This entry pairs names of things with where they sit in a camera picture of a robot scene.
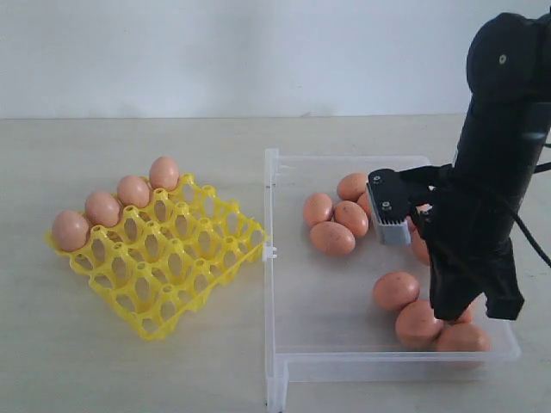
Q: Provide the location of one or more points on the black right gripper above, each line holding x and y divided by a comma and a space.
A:
467, 232

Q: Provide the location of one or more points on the brown speckled egg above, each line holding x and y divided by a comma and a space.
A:
352, 216
419, 249
416, 325
332, 238

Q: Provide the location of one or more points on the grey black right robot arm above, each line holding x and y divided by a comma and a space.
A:
508, 118

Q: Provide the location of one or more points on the brown speckled egg front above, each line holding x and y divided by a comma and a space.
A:
416, 325

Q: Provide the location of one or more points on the clear plastic box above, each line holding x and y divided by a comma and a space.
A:
321, 324

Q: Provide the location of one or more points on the yellow plastic egg tray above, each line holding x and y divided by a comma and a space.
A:
165, 259

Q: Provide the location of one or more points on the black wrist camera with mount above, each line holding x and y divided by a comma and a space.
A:
396, 195

